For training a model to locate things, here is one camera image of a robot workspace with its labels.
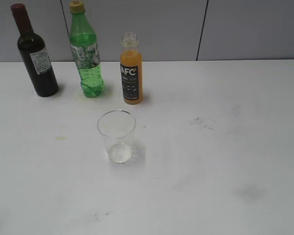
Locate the NFC orange juice bottle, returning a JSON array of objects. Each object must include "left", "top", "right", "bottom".
[{"left": 120, "top": 32, "right": 143, "bottom": 105}]

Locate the transparent plastic cup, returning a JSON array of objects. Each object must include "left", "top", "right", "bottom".
[{"left": 97, "top": 109, "right": 137, "bottom": 164}]

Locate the dark red wine bottle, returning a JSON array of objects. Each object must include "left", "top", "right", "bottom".
[{"left": 10, "top": 3, "right": 58, "bottom": 97}]

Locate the green plastic soda bottle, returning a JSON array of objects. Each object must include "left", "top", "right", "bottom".
[{"left": 69, "top": 0, "right": 104, "bottom": 98}]

